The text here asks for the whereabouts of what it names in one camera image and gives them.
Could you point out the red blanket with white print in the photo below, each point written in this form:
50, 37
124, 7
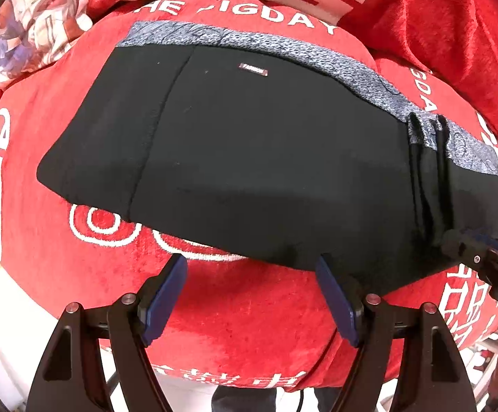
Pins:
240, 309

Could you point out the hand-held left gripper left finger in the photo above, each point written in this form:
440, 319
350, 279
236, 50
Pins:
165, 298

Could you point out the cartoon printed pillow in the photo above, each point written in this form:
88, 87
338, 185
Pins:
30, 30

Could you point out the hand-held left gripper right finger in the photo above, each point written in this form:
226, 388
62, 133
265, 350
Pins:
335, 298

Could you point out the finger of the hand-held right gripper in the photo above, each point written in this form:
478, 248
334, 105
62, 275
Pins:
459, 246
489, 239

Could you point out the black pants with grey trim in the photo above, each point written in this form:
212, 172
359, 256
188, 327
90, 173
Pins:
253, 158

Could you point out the person's legs in jeans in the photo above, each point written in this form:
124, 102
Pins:
253, 401

